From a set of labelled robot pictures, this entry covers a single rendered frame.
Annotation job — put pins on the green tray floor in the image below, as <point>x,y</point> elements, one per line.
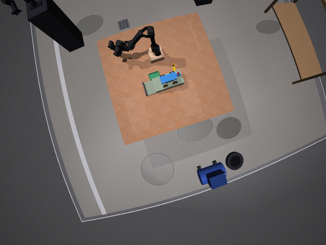
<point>154,75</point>

